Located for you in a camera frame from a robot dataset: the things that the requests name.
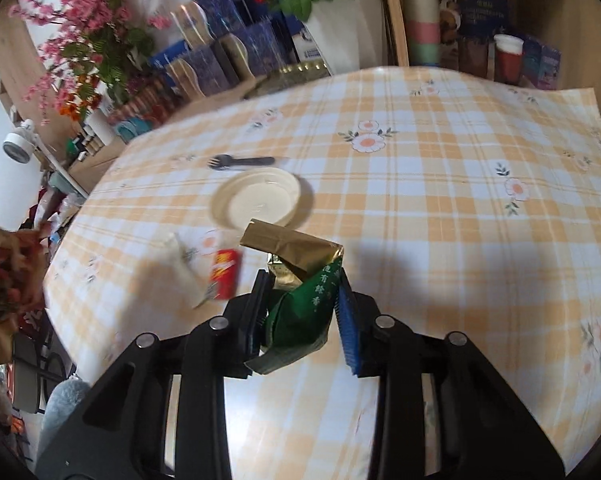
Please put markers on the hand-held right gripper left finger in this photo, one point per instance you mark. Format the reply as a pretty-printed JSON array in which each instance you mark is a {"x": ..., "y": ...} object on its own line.
[{"x": 253, "y": 310}]

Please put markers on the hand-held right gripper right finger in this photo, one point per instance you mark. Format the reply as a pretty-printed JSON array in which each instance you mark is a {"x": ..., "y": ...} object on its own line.
[{"x": 348, "y": 330}]

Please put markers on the green gold foil pouch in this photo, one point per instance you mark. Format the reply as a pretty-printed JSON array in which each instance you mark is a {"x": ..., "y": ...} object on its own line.
[{"x": 295, "y": 310}]

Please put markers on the red cigarette box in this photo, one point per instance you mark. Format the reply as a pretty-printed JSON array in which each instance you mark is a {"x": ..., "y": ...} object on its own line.
[{"x": 225, "y": 272}]

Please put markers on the white plastic wrapper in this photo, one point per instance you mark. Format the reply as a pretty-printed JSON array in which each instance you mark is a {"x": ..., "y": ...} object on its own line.
[{"x": 185, "y": 270}]

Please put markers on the black plastic fork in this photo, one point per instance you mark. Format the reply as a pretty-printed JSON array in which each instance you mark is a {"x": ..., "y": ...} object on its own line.
[{"x": 240, "y": 161}]

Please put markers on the row of small amber bottles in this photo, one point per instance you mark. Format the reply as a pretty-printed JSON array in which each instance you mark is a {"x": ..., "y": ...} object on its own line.
[{"x": 88, "y": 147}]

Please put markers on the gold leaf-shaped tray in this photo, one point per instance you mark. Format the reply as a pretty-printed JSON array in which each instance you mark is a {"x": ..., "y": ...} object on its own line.
[{"x": 285, "y": 80}]

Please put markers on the flat blue box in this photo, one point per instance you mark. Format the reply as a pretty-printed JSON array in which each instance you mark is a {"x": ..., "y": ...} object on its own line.
[{"x": 168, "y": 55}]

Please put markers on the blue white box round emblem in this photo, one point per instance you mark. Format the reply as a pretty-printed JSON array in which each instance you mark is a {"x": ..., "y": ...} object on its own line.
[{"x": 305, "y": 42}]

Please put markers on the orange artificial flowers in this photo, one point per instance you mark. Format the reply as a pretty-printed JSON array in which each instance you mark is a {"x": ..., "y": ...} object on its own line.
[{"x": 75, "y": 100}]

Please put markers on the white desk fan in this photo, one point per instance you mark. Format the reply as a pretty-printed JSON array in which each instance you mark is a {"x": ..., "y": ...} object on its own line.
[{"x": 18, "y": 147}]

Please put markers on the white faceted flower pot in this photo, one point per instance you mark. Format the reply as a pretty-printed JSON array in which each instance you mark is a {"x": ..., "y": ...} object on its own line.
[{"x": 345, "y": 30}]

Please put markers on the brown glass tumbler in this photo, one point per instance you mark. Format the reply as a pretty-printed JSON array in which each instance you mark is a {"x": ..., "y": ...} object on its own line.
[{"x": 473, "y": 57}]

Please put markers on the red paper cup white lid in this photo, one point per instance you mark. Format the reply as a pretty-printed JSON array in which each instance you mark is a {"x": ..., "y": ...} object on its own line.
[{"x": 508, "y": 60}]

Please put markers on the stack of pastel cups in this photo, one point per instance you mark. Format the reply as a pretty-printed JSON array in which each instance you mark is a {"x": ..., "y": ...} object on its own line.
[{"x": 420, "y": 15}]

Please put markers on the small blue carton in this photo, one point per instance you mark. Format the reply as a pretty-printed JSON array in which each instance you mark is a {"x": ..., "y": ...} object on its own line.
[{"x": 543, "y": 67}]

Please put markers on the pink blossom flower arrangement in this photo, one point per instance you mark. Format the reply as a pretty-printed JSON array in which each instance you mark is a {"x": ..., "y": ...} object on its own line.
[{"x": 80, "y": 20}]

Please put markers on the blue cartoon gift box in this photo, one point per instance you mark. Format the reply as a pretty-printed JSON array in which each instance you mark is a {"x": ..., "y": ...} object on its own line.
[{"x": 480, "y": 15}]

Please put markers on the wooden shelf unit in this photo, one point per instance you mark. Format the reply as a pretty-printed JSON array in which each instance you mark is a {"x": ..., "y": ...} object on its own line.
[{"x": 570, "y": 10}]

